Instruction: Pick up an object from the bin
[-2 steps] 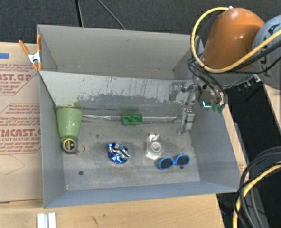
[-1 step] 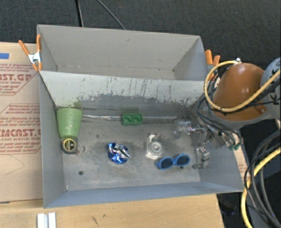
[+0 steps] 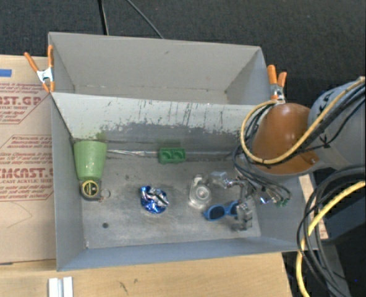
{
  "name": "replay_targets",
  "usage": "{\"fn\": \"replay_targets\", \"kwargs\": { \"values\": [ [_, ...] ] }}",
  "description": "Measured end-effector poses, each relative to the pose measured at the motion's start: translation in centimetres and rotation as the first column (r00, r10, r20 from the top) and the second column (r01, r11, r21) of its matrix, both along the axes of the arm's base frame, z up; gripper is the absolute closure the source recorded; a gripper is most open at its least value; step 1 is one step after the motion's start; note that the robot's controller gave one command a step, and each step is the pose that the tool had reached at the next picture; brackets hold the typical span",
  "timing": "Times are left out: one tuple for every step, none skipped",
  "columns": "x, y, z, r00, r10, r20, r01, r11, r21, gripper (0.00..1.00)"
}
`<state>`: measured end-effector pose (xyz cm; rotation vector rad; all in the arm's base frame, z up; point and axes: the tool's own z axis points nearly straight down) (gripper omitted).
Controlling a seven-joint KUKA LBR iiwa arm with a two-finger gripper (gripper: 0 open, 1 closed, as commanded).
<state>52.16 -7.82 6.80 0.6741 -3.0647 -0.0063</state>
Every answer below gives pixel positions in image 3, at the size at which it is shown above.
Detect blue sunglasses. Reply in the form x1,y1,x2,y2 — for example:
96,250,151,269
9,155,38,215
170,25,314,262
202,200,249,222

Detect clear glass cup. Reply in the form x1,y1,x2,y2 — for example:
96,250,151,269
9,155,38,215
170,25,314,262
188,174,213,210

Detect green plastic cup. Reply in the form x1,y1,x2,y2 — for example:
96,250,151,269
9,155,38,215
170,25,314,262
73,139,108,182

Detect blue crumpled foil wrapper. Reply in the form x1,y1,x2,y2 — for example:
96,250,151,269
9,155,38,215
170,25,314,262
139,184,170,215

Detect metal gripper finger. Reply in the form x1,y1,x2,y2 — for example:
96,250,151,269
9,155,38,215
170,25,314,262
231,203,254,232
208,171,230,187

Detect yellow and black tape measure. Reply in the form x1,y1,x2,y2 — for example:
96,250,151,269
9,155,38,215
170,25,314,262
79,179,103,202

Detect green toy brick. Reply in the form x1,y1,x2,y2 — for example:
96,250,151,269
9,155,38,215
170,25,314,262
158,147,187,165

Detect grey metal bin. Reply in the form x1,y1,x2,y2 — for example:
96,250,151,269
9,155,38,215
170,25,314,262
48,32,318,272

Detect brown cardboard board red print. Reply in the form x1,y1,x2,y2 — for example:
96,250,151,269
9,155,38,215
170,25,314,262
0,53,57,266

